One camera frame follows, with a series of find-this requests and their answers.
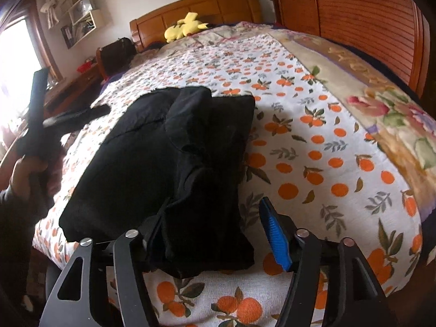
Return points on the wooden headboard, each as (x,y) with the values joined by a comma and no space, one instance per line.
(211,10)

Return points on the person's left forearm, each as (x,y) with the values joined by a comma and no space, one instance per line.
(13,214)

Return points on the orange print bed sheet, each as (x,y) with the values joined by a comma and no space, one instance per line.
(306,126)

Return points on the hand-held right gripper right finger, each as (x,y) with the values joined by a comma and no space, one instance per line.
(277,238)

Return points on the white paper bag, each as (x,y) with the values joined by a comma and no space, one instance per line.
(83,7)

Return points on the person's left hand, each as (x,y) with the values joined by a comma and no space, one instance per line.
(22,180)

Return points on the floral quilt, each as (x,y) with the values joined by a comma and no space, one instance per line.
(391,109)

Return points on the white wall shelf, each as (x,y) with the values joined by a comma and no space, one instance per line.
(102,18)

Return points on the yellow plush toy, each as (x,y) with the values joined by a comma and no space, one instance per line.
(185,29)

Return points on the black backpack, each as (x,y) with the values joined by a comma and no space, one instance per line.
(117,54)

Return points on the wooden desk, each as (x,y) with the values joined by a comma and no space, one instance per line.
(75,85)

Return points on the navy blanket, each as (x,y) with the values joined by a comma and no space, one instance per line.
(112,78)

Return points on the black double-breasted coat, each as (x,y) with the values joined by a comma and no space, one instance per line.
(136,163)

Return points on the window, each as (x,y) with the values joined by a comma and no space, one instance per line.
(17,51)

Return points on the red bowl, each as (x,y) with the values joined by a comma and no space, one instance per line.
(84,68)

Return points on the wooden louvered wardrobe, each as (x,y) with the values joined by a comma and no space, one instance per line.
(357,17)

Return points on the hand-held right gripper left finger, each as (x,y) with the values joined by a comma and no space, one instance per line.
(155,231)

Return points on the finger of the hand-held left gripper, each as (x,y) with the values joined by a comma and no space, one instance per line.
(38,102)
(78,115)

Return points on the tied white curtain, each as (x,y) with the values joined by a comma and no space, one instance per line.
(52,6)

